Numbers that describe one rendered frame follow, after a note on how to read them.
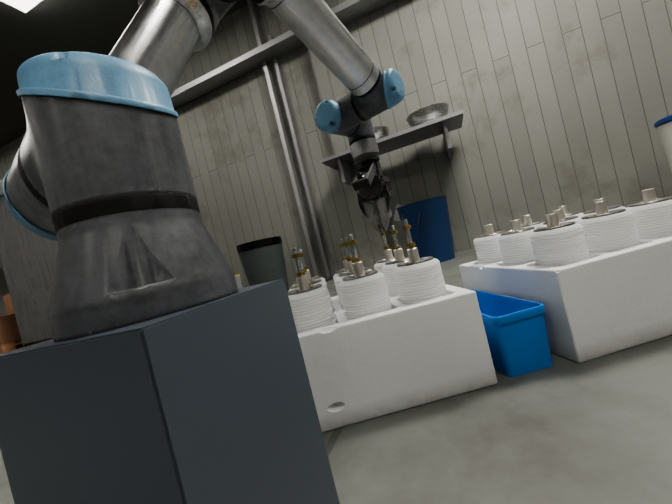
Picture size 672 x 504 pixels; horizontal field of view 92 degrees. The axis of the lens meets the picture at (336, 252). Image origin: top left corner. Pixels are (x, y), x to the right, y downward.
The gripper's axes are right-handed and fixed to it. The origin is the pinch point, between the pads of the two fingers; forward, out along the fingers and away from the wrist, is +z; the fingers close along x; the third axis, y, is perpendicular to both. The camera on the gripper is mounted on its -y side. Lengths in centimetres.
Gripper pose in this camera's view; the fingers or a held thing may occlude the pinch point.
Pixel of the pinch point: (380, 227)
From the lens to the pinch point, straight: 91.9
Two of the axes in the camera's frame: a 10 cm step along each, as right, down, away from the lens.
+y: 4.6, -1.2, 8.8
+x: -8.5, 2.1, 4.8
